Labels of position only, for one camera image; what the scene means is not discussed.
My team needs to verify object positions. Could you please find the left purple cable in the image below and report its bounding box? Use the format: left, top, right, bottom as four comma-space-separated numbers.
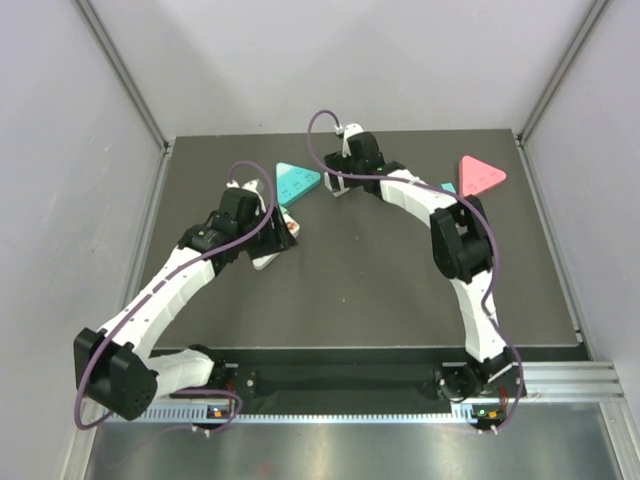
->
73, 160, 276, 432

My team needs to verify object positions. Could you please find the white tiger cube plug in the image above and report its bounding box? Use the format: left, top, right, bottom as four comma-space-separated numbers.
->
283, 213, 300, 238

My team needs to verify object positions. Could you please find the white triangular power strip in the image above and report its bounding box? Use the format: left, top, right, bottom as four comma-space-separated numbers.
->
249, 249, 280, 271

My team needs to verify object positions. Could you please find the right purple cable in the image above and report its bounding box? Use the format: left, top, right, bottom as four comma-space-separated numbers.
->
306, 109, 524, 436

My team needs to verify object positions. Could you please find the teal small cube plug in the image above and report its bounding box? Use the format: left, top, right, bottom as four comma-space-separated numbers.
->
441, 183, 457, 194

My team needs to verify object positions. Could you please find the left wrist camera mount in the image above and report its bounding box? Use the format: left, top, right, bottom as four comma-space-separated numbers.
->
226, 179, 265, 194

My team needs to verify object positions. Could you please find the teal triangular power strip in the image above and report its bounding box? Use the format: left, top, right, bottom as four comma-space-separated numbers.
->
275, 162, 322, 207

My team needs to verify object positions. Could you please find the plain white cube socket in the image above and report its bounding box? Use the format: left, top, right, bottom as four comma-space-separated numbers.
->
324, 172, 349, 197

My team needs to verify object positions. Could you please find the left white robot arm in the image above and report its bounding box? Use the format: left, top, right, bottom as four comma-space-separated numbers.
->
73, 180, 300, 420

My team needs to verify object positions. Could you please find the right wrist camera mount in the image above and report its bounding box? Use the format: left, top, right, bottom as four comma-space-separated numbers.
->
334, 123, 364, 157

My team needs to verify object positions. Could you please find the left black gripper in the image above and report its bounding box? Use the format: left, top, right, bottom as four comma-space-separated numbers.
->
237, 204, 297, 260

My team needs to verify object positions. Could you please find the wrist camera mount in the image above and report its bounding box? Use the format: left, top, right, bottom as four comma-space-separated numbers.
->
334, 123, 364, 157
226, 179, 265, 194

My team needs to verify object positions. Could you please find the pink triangular power strip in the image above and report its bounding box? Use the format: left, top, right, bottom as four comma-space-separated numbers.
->
458, 155, 507, 197

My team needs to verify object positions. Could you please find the grey slotted cable duct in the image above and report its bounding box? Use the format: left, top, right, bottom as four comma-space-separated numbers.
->
122, 402, 506, 425

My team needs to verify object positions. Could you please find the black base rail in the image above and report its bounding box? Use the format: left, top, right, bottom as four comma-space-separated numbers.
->
192, 343, 506, 401

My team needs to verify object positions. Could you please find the purple cable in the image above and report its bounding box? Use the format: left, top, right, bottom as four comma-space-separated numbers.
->
73, 160, 276, 432
306, 109, 524, 436

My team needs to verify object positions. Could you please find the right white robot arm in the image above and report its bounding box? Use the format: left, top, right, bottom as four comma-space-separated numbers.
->
324, 124, 524, 399

